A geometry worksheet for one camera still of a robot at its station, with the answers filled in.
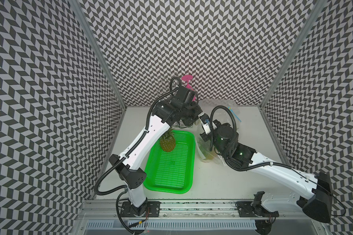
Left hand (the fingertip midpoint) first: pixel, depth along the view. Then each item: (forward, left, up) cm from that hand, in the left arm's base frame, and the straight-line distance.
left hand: (203, 115), depth 68 cm
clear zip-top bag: (-11, -1, -17) cm, 20 cm away
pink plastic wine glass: (+41, +6, -7) cm, 42 cm away
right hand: (-1, 0, -2) cm, 3 cm away
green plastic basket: (-15, +16, -34) cm, 40 cm away
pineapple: (0, +19, -23) cm, 30 cm away
